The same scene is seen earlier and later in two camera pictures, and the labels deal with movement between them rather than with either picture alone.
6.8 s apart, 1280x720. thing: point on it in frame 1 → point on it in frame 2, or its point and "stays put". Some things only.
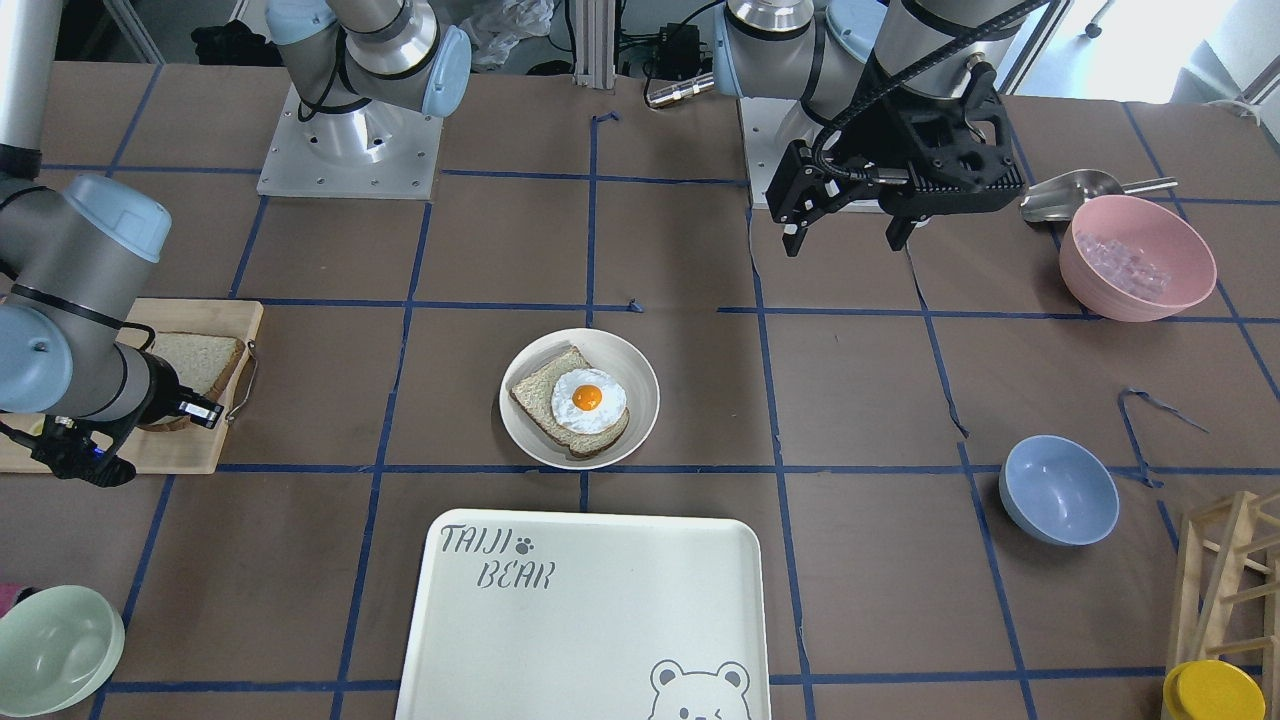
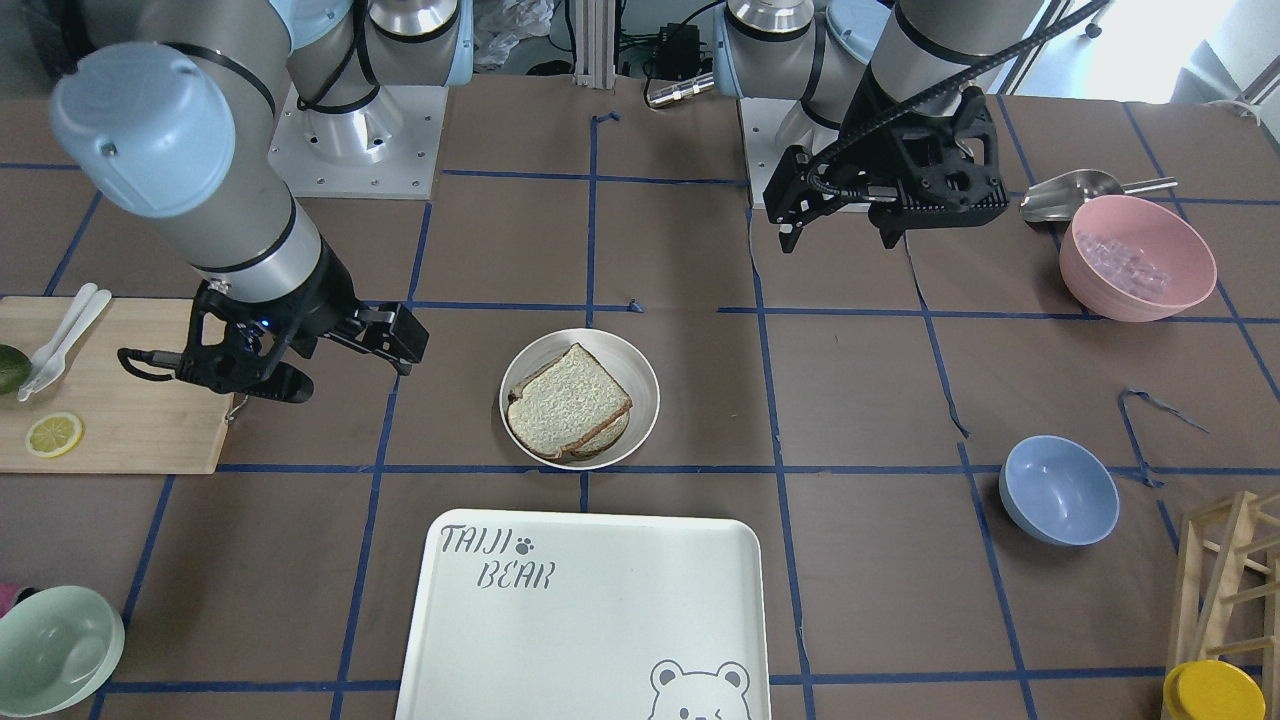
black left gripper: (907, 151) stays put
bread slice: (201, 363) → (562, 401)
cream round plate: (578, 398) stays put
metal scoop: (1059, 196) stays put
